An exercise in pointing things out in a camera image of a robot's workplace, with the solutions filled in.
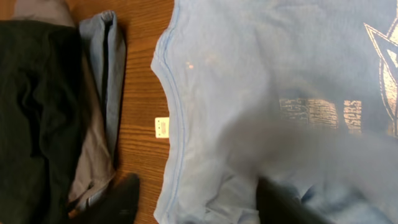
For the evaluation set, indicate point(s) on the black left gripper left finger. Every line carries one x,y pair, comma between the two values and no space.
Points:
118,206

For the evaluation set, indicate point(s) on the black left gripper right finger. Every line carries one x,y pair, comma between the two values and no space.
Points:
277,205

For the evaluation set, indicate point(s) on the light blue printed t-shirt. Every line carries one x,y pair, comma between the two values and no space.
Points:
301,92

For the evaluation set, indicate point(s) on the folded grey garment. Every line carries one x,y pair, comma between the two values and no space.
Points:
94,170

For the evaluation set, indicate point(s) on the folded black garment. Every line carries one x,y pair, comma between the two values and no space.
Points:
41,123

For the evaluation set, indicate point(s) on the folded blue garment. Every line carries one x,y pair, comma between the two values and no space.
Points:
105,49

